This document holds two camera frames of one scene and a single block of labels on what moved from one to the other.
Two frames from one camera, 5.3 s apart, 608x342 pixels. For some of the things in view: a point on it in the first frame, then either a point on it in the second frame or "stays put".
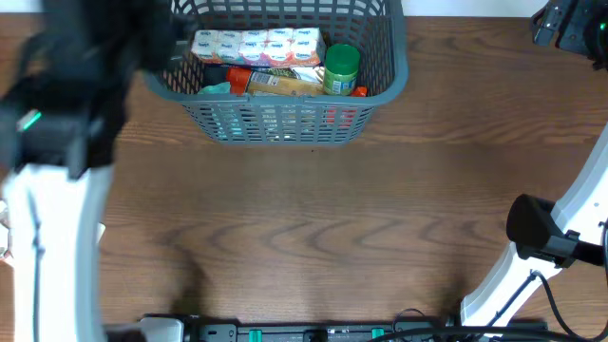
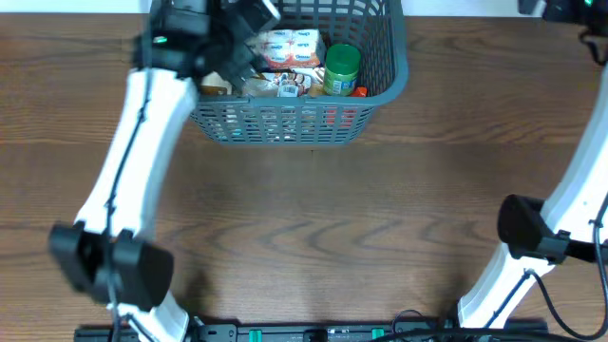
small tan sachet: [6, 231] → [289, 85]
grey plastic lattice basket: [377, 28] stays put
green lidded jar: [342, 64] stays put
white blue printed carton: [259, 47] stays put
